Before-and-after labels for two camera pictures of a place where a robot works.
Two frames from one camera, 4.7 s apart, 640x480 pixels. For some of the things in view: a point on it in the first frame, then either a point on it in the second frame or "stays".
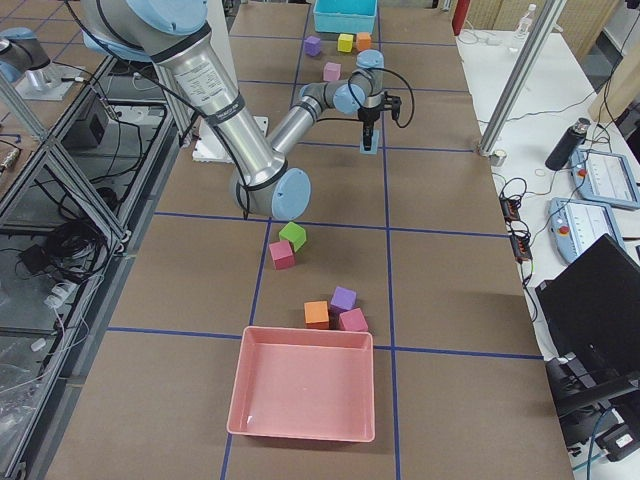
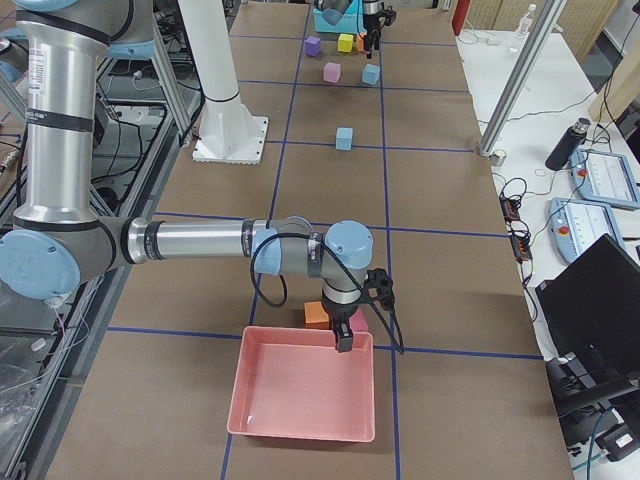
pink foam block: [353, 320] stays
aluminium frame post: [541, 30] stays
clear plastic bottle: [524, 25] stays
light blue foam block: [374, 142] → [344, 138]
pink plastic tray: [305, 383] stays
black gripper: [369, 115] → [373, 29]
